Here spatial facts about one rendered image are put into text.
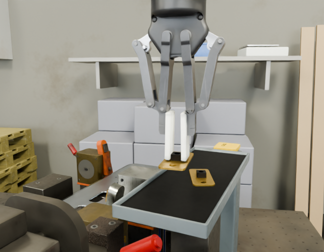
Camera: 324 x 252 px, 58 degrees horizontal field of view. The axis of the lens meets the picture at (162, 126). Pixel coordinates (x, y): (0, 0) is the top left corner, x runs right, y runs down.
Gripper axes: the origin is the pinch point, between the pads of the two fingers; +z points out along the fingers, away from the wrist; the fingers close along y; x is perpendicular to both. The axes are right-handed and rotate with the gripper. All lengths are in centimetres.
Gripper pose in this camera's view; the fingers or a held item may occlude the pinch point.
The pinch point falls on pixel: (177, 135)
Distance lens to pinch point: 42.9
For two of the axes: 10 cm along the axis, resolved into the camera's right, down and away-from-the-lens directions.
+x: -2.6, 1.7, -9.5
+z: 0.0, 9.8, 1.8
